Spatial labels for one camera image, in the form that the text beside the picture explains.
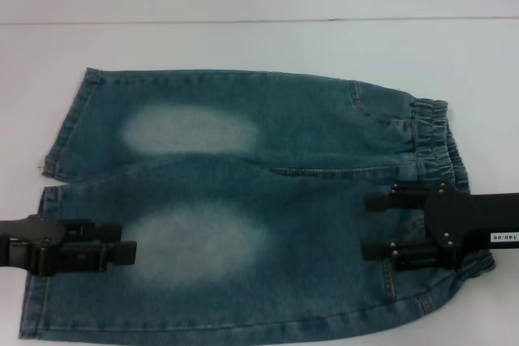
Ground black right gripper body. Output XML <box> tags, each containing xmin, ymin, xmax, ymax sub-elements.
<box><xmin>421</xmin><ymin>183</ymin><xmax>519</xmax><ymax>271</ymax></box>

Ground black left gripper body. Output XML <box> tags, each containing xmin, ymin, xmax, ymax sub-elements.
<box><xmin>0</xmin><ymin>217</ymin><xmax>68</xmax><ymax>279</ymax></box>

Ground blue denim shorts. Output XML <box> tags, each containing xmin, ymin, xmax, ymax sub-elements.
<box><xmin>20</xmin><ymin>66</ymin><xmax>498</xmax><ymax>338</ymax></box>

